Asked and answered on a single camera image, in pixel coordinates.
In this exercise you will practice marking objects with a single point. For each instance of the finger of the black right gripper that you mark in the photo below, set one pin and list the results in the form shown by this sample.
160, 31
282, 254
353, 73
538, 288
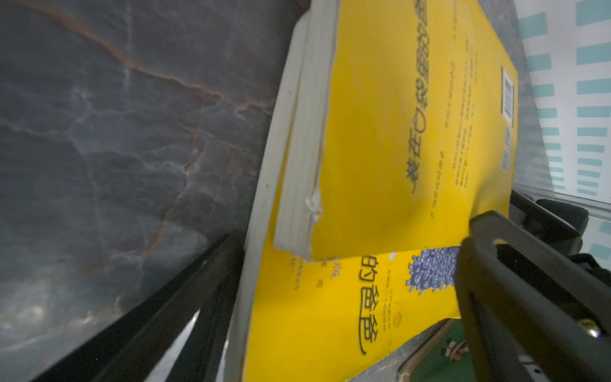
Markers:
558, 224

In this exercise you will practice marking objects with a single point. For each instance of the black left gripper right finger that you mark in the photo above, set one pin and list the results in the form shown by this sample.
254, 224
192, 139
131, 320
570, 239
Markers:
505, 317

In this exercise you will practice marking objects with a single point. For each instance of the yellow book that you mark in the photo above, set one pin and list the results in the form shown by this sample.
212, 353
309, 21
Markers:
405, 128

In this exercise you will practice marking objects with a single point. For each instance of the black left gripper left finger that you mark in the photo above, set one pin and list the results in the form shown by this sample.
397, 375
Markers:
203, 293

